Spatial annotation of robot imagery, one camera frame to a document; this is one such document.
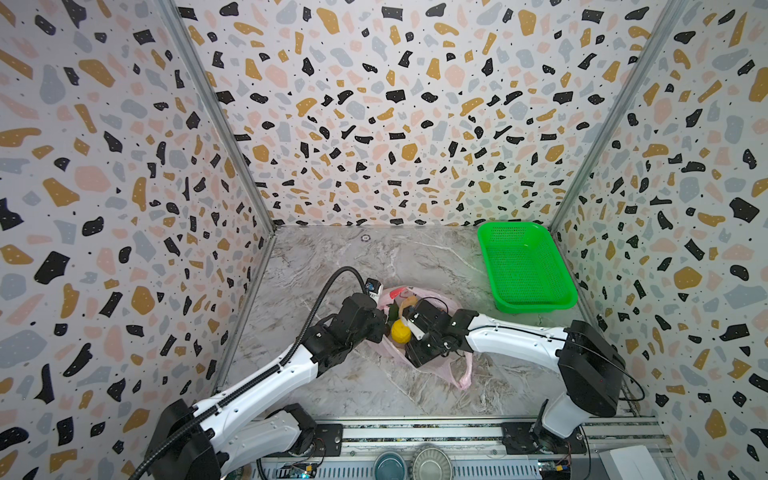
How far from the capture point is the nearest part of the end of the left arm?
1.80ft

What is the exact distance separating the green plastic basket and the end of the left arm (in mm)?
502

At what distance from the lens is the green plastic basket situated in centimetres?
98
